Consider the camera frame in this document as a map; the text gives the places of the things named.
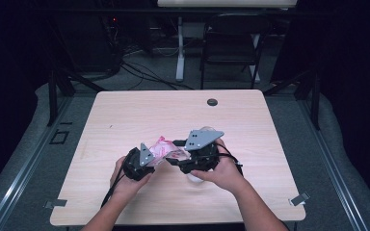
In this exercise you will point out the black folding chair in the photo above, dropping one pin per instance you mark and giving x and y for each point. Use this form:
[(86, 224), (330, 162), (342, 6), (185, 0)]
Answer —
[(234, 29)]

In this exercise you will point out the person's left hand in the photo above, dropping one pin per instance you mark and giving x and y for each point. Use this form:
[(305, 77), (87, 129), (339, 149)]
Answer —
[(122, 184)]

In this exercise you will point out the person's right hand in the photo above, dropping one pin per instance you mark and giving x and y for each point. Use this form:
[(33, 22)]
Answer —
[(226, 174)]

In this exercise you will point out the white desk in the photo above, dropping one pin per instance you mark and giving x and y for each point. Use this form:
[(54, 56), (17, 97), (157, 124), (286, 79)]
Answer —
[(180, 57)]

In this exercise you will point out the pink plastic bag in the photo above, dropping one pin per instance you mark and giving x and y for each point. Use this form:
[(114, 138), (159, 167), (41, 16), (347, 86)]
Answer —
[(165, 150)]

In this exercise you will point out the clear glass jar with lid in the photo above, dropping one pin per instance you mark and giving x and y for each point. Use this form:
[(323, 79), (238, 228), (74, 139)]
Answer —
[(196, 178)]

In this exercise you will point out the dark equipment with red light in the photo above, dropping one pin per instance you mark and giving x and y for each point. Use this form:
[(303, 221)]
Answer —
[(90, 45)]

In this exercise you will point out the grey box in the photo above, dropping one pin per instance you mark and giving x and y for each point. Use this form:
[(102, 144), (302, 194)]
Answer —
[(193, 30)]

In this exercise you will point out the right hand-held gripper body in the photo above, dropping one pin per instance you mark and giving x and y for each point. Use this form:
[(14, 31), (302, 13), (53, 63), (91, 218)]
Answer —
[(200, 159)]

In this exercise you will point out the black metal stand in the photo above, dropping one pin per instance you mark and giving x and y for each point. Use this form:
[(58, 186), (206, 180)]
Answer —
[(315, 99), (53, 96)]

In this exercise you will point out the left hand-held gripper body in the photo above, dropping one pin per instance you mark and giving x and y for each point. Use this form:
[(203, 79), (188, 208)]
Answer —
[(135, 166)]

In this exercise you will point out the aluminium floor rail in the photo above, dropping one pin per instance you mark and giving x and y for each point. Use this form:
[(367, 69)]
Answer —
[(22, 179), (334, 173)]

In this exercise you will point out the grey tape strip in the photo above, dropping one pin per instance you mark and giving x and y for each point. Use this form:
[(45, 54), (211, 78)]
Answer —
[(299, 199), (57, 203)]

